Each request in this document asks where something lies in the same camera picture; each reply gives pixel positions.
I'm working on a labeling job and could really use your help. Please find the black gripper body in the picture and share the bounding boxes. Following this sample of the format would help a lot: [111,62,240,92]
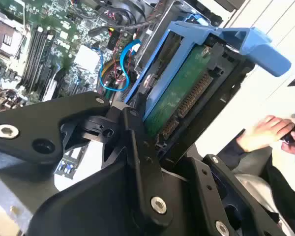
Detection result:
[26,147,212,236]

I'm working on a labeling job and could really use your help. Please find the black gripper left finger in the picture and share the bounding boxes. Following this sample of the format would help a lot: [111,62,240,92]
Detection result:
[0,90,175,226]

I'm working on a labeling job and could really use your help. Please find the person's right hand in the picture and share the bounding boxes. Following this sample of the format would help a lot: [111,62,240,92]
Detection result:
[235,114,295,153]

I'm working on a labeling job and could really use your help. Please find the small round black tool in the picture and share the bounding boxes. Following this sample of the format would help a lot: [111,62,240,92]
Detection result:
[279,122,295,145]

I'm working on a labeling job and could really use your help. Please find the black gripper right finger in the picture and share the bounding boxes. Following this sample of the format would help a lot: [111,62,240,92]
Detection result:
[179,153,288,236]

